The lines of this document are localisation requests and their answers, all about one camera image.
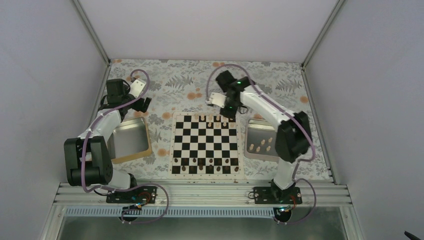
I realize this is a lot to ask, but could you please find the metal tray with light pieces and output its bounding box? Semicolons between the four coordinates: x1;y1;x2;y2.
243;118;280;163

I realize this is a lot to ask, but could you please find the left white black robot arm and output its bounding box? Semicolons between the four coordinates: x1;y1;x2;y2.
63;78;151;203

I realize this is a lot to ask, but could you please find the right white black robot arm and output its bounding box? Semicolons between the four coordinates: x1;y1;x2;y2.
208;70;313;204

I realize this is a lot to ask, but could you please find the empty metal tray wooden rim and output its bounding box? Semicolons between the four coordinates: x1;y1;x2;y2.
107;117;153;165

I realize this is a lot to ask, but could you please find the floral patterned table mat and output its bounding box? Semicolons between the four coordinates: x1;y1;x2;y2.
108;59;331;181

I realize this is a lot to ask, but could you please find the black white chessboard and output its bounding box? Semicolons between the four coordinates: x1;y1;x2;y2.
168;112;245;180

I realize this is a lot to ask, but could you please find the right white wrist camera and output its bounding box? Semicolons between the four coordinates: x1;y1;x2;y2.
206;92;227;108

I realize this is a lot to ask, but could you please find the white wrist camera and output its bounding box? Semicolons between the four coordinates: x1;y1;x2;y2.
206;92;227;108
129;79;147;98

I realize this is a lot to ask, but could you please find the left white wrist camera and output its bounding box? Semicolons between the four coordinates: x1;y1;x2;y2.
129;79;147;98

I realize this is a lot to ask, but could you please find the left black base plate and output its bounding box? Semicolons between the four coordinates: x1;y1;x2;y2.
105;185;158;205

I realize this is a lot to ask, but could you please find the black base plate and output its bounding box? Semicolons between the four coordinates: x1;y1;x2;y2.
105;185;158;205
247;186;303;205

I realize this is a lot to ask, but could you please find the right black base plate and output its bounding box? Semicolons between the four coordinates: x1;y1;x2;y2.
247;186;303;205

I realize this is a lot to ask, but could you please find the aluminium rail frame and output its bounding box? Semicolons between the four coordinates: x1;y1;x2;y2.
53;180;352;207

